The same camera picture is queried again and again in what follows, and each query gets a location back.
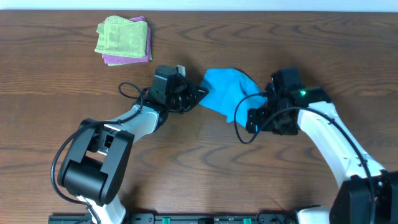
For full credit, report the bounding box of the folded green cloth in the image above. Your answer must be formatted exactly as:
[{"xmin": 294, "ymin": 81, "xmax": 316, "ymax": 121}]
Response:
[{"xmin": 95, "ymin": 16, "xmax": 148, "ymax": 58}]

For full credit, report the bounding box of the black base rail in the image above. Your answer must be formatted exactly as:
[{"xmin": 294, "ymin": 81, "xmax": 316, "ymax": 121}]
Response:
[{"xmin": 48, "ymin": 212, "xmax": 299, "ymax": 224}]

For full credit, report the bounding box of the folded pink cloth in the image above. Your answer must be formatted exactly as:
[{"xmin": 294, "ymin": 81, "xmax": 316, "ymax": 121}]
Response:
[{"xmin": 95, "ymin": 16, "xmax": 150, "ymax": 64}]

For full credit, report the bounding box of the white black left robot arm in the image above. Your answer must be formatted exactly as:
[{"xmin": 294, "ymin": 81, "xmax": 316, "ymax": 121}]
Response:
[{"xmin": 50, "ymin": 73, "xmax": 208, "ymax": 223}]

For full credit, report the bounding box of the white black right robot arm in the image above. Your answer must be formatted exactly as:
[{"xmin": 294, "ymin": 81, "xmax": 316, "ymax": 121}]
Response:
[{"xmin": 246, "ymin": 83, "xmax": 397, "ymax": 223}]

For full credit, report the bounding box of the blue microfiber cloth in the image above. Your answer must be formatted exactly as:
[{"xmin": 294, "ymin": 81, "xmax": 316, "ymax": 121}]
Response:
[{"xmin": 200, "ymin": 68, "xmax": 267, "ymax": 126}]

